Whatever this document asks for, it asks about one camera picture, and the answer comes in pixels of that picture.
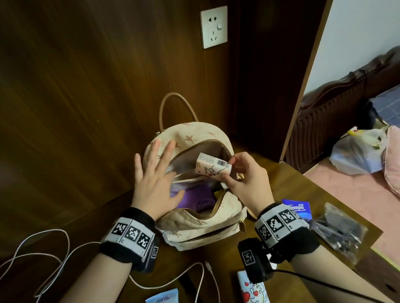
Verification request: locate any dark carved bed headboard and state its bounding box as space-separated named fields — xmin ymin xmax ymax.
xmin=278 ymin=44 xmax=400 ymax=175

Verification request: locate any white wall socket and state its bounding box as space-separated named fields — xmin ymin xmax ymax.
xmin=200 ymin=5 xmax=230 ymax=50

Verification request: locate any person's right hand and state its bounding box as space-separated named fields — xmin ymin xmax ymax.
xmin=218 ymin=150 xmax=276 ymax=220

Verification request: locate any long white charging cable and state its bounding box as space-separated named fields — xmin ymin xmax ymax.
xmin=0 ymin=221 xmax=222 ymax=303

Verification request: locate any black stick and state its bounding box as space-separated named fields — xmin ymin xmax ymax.
xmin=178 ymin=273 xmax=208 ymax=303

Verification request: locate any pink bed sheet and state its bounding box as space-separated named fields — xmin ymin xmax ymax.
xmin=303 ymin=154 xmax=400 ymax=288

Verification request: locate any dark wooden shelf cabinet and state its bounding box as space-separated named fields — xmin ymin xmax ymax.
xmin=229 ymin=0 xmax=349 ymax=165

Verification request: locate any person's left forearm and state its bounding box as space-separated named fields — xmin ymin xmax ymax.
xmin=41 ymin=252 xmax=135 ymax=303

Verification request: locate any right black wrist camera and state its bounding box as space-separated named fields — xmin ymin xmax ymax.
xmin=237 ymin=236 xmax=275 ymax=285

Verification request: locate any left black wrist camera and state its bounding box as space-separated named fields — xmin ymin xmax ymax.
xmin=137 ymin=237 xmax=162 ymax=274

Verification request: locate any clear plastic bag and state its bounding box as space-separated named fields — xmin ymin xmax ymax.
xmin=308 ymin=200 xmax=370 ymax=267

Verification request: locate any small cartoon tissue pack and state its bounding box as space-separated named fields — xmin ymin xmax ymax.
xmin=194 ymin=150 xmax=234 ymax=183

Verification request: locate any translucent plastic shopping bag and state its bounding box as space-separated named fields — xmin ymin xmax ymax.
xmin=327 ymin=125 xmax=391 ymax=177

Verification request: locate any left black marker wristband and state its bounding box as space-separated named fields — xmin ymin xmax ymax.
xmin=97 ymin=206 xmax=162 ymax=274

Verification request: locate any dark wooden bed rail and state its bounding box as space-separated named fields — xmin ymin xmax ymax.
xmin=355 ymin=246 xmax=400 ymax=303

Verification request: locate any right black camera cable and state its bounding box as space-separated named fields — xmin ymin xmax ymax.
xmin=270 ymin=263 xmax=389 ymax=303

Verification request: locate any person's right forearm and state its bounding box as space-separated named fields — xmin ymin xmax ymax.
xmin=288 ymin=241 xmax=396 ymax=303

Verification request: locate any blue packet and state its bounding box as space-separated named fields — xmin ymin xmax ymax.
xmin=282 ymin=197 xmax=313 ymax=223

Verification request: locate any black marker wristband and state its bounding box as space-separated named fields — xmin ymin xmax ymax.
xmin=253 ymin=201 xmax=322 ymax=264
xmin=97 ymin=206 xmax=162 ymax=274

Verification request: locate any cream patterned backpack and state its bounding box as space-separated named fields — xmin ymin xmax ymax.
xmin=138 ymin=89 xmax=251 ymax=254

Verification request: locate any cat print tissue pack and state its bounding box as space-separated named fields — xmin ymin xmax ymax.
xmin=237 ymin=269 xmax=272 ymax=303

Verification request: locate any blue checkered pillow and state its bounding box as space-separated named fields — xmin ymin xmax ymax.
xmin=367 ymin=84 xmax=400 ymax=134

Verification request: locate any small purple pad pack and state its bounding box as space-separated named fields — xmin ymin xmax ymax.
xmin=170 ymin=183 xmax=220 ymax=215

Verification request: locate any person's left hand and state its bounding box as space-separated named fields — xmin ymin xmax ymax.
xmin=127 ymin=139 xmax=188 ymax=223

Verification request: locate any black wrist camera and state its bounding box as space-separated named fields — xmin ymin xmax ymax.
xmin=137 ymin=237 xmax=162 ymax=274
xmin=237 ymin=236 xmax=275 ymax=285

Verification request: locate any right black marker wristband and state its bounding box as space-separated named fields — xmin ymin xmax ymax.
xmin=253 ymin=201 xmax=322 ymax=264

